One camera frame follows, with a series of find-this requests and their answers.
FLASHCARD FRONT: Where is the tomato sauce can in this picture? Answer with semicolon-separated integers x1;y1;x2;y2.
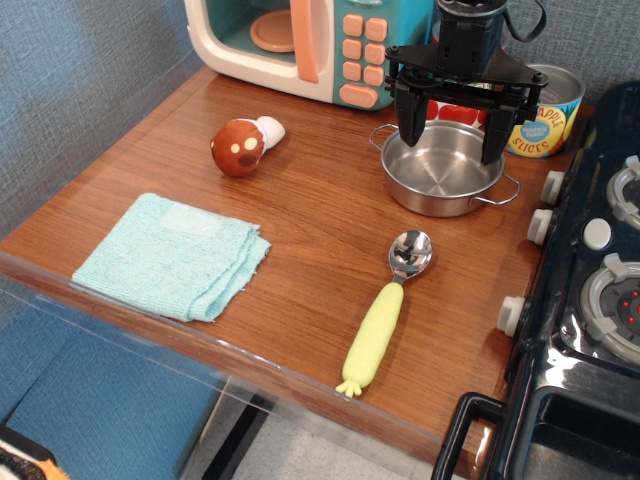
426;100;488;129

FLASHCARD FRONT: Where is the light blue folded cloth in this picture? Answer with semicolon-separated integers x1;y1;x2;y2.
72;193;271;322

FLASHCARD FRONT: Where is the spoon with yellow handle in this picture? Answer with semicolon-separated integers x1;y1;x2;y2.
335;230;433;398

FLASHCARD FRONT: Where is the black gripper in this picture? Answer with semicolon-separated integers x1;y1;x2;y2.
386;1;547;165

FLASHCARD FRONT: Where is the orange furry object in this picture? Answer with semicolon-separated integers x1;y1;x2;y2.
0;424;71;480

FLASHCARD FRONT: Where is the pineapple slices can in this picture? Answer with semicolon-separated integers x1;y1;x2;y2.
507;64;585;159

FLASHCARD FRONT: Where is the black cable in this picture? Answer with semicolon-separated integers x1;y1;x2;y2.
500;0;548;44

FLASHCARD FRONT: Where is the red and white plush mushroom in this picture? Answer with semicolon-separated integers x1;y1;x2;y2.
210;116;286;178

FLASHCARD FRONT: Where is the toy microwave oven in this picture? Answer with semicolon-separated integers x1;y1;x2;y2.
185;0;434;111

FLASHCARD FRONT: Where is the small steel pot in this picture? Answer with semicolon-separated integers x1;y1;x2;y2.
369;120;521;218

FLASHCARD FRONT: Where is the black toy stove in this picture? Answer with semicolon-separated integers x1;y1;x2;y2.
432;81;639;479

